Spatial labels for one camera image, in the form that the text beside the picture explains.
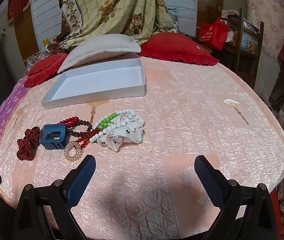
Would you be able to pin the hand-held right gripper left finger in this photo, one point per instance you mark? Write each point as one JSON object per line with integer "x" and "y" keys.
{"x": 79, "y": 181}

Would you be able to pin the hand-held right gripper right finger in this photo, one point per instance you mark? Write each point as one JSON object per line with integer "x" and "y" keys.
{"x": 209, "y": 182}

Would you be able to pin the blue hair claw clip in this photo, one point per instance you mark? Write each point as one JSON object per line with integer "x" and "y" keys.
{"x": 47, "y": 136}

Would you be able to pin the red polka dot scrunchie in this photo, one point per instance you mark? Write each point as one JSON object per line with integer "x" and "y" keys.
{"x": 27, "y": 142}

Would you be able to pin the white cherry print scrunchie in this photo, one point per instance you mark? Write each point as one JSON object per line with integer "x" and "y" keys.
{"x": 124, "y": 137}

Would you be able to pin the white shallow cardboard box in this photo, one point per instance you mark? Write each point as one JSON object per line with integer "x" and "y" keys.
{"x": 94, "y": 85}

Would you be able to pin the peach quilted bedspread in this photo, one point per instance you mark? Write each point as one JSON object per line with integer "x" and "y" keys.
{"x": 182, "y": 130}

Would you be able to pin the purple printed blanket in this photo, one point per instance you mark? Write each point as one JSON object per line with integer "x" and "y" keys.
{"x": 4, "y": 110}

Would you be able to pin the red ruffled cushion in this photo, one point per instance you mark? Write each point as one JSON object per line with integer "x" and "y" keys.
{"x": 177, "y": 47}
{"x": 44, "y": 67}

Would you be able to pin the clear plastic bags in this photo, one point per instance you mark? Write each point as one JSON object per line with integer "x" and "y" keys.
{"x": 35, "y": 60}

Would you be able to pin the beige pillow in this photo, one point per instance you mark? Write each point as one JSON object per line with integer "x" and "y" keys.
{"x": 102, "y": 47}

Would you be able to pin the yellow bottle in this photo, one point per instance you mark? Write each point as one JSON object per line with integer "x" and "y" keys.
{"x": 46, "y": 41}

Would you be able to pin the wooden chair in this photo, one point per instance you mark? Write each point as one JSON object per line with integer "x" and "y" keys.
{"x": 254, "y": 45}

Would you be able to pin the red shopping bag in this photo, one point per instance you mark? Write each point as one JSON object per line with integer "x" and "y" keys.
{"x": 212, "y": 33}

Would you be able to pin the wooden door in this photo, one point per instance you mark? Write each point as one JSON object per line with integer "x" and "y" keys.
{"x": 27, "y": 35}

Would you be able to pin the pink floral curtain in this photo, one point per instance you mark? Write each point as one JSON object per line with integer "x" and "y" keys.
{"x": 267, "y": 17}

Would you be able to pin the white slatted headboard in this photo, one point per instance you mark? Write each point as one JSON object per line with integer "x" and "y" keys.
{"x": 44, "y": 10}

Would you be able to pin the yellow floral blanket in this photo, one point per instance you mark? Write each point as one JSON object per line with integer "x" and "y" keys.
{"x": 112, "y": 5}

